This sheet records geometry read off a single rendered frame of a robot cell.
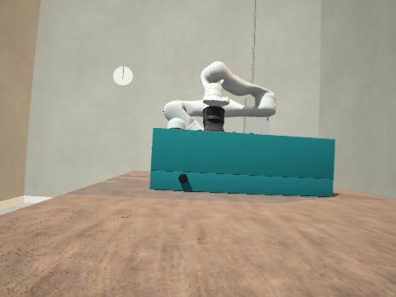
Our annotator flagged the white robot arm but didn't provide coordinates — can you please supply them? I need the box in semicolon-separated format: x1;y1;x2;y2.
164;61;276;131

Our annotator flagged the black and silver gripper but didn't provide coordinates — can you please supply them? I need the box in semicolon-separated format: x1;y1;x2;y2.
202;95;230;132

